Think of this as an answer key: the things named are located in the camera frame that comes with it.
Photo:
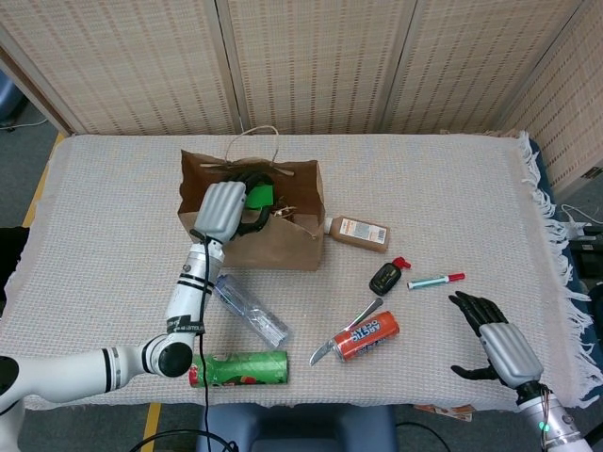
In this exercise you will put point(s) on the black equipment box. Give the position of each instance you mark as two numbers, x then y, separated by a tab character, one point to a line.
586	256

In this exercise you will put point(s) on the teal marker with red cap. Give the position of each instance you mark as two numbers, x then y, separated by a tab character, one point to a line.
433	281

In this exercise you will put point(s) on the white power strip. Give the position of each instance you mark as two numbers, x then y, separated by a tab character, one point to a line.
577	230

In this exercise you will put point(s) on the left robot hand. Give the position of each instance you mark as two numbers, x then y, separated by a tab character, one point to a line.
219	207

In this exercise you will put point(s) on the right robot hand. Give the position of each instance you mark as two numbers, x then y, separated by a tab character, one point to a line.
511	355

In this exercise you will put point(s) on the beige woven folding screen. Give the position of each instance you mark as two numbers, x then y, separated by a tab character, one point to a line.
306	61

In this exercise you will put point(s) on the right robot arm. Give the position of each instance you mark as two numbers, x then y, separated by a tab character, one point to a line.
553	424

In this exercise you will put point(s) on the orange patterned snack wrapper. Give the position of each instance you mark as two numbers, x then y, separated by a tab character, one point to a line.
447	412

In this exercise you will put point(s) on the orange soda can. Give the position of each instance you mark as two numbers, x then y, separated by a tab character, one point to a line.
365	335

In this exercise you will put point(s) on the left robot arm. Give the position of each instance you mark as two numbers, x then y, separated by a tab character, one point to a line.
188	292

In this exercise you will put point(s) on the transparent water bottle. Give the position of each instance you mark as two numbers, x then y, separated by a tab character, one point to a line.
254	315

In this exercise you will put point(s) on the blue office chair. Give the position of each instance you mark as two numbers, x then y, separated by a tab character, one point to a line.
7	99

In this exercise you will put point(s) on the brown juice bottle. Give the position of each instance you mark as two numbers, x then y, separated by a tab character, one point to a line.
358	231

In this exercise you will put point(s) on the black bottle with red cap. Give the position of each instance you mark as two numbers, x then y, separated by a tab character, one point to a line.
382	281

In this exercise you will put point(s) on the green chip can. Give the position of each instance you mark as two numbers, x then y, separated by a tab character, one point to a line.
245	369

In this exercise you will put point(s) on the beige woven tablecloth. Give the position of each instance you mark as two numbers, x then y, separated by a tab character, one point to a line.
447	188

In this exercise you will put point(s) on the blue padded chair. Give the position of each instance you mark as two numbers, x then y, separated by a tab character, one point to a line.
306	424

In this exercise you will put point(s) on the green plastic block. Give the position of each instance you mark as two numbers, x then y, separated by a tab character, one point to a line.
259	197

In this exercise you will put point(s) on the brown paper bag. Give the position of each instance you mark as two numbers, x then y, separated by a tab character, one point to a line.
282	249

